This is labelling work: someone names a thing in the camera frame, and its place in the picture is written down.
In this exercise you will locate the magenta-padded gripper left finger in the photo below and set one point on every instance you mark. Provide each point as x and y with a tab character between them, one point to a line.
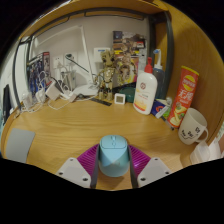
73	171

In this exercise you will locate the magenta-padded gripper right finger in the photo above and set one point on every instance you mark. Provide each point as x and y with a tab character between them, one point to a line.
155	170

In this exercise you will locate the light blue computer mouse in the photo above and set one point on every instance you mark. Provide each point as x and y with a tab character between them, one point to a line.
113	155

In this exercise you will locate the grey mouse pad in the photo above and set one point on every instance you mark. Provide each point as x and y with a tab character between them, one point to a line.
20	145

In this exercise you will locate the clear plastic container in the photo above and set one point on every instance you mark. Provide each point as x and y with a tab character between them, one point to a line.
203	151

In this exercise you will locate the white mug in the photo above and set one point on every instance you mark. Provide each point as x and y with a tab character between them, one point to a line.
191	126

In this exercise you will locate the small blue box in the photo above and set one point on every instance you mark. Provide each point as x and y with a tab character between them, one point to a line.
160	108

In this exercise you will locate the white power strip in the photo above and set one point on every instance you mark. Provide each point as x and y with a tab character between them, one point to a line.
70	96

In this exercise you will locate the red chips can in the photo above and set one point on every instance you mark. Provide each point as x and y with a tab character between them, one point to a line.
183	96

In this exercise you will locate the white lotion bottle red cap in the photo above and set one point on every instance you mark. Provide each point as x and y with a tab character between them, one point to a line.
145	91

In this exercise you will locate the small white cube clock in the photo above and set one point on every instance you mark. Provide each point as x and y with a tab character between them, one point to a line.
119	98

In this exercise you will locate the white desk lamp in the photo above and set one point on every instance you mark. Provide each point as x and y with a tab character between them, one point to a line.
85	90

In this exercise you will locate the clear plastic jar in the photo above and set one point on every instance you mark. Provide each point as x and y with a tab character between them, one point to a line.
26	98

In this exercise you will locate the blue spray bottle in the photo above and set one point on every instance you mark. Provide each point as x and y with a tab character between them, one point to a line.
159	73

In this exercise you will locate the brown tree figurine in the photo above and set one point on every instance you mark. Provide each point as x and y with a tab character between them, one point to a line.
107	75

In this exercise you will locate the blue robot model kit box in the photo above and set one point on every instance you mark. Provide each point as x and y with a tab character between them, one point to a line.
38	73

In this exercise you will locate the wooden shelf unit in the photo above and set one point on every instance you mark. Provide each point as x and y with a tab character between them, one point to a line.
100	5

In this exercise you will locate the white wall socket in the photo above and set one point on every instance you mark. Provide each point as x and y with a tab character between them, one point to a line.
57	61

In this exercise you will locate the white wall switch box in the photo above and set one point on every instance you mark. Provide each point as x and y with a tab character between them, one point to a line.
100	54

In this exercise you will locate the grey metal desk frame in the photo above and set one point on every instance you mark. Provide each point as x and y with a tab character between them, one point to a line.
168	50

